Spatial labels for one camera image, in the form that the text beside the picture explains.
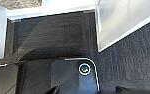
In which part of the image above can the white wardrobe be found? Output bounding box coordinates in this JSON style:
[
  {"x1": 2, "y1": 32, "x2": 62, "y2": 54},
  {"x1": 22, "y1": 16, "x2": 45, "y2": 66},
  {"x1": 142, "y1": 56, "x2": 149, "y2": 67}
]
[{"x1": 5, "y1": 0, "x2": 99, "y2": 21}]

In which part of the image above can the round ring-lit button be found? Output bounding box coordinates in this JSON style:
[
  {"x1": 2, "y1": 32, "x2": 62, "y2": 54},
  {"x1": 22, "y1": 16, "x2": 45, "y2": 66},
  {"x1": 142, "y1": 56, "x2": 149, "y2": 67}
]
[{"x1": 78, "y1": 62, "x2": 93, "y2": 77}]

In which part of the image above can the woven storage basket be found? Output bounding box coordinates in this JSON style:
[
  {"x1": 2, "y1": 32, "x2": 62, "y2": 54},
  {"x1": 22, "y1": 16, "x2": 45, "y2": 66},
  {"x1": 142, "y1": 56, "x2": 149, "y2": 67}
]
[{"x1": 0, "y1": 0, "x2": 43, "y2": 9}]

